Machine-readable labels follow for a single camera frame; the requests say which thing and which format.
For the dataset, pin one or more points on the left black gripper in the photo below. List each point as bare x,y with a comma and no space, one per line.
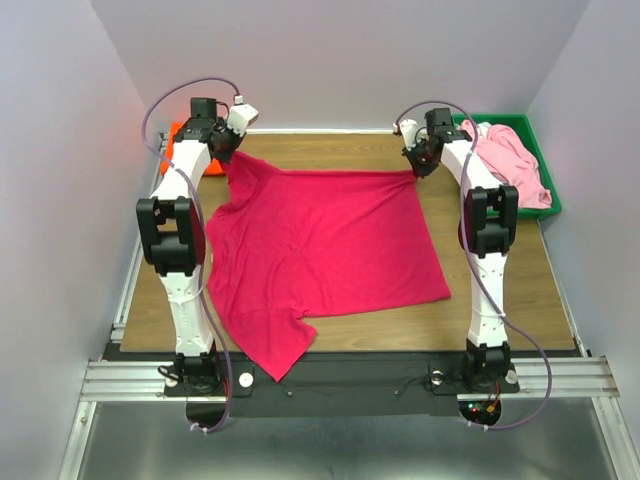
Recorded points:
224,156

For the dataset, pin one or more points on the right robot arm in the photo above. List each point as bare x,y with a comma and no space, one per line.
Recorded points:
487,228

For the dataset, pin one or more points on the white garment in bin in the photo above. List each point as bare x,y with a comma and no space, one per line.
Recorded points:
484,129

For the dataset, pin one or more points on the pink t-shirt in bin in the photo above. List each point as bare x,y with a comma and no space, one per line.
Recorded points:
507,160

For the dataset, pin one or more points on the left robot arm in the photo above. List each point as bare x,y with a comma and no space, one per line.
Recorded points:
174,244

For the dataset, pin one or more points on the green plastic bin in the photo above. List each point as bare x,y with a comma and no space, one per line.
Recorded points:
522,127

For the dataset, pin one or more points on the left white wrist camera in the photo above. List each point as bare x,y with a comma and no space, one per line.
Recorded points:
240,118

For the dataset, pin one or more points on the magenta t-shirt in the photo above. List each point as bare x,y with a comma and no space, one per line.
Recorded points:
290,245

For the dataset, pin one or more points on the folded orange t-shirt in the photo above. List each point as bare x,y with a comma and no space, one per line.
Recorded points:
214,169

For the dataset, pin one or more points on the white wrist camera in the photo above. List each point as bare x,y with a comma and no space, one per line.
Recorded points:
240,118
409,130

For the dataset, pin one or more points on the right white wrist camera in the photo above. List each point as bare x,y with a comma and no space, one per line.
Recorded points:
409,130

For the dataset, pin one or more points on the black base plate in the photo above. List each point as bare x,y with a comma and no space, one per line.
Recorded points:
350,384

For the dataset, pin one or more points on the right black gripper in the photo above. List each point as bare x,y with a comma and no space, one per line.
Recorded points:
421,170

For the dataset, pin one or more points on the aluminium frame rail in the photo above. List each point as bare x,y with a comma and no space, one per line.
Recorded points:
577,377

